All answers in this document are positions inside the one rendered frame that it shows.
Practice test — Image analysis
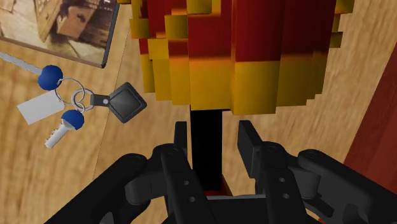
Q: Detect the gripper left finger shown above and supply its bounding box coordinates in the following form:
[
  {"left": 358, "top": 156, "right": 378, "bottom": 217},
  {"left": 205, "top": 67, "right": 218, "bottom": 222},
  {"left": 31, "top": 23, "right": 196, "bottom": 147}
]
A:
[{"left": 45, "top": 120, "right": 218, "bottom": 224}]

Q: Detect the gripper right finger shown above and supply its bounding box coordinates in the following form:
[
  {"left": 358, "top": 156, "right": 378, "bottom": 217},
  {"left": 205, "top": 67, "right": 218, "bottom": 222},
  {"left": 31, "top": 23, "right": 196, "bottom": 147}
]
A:
[{"left": 237, "top": 120, "right": 397, "bottom": 224}]

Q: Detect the key bunch with blue caps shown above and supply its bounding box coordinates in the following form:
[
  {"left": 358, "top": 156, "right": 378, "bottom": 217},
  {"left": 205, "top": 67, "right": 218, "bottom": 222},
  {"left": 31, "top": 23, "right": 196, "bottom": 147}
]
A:
[{"left": 0, "top": 51, "right": 148, "bottom": 150}]

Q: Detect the dark red wooden board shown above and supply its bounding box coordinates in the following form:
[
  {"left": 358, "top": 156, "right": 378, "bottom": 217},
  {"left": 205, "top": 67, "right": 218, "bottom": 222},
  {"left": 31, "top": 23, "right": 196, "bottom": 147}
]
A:
[{"left": 343, "top": 43, "right": 397, "bottom": 193}]

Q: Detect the red yellow blocky object, black stem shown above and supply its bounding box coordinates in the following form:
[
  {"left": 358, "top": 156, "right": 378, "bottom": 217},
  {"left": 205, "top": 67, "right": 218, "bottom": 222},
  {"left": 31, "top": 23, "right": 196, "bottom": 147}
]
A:
[{"left": 117, "top": 0, "right": 355, "bottom": 197}]

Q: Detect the brown picture book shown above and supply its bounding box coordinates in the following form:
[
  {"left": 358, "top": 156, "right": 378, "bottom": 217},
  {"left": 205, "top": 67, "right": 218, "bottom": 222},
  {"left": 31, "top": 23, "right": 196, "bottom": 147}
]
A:
[{"left": 0, "top": 0, "right": 120, "bottom": 69}]

